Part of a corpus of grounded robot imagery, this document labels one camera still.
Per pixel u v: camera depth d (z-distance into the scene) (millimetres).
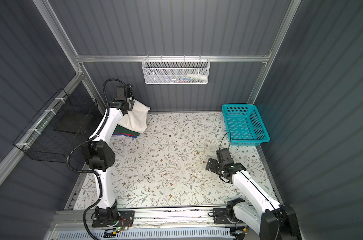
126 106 729
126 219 727
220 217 738
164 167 912
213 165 771
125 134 990
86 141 522
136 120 992
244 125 1119
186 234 771
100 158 559
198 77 863
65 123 760
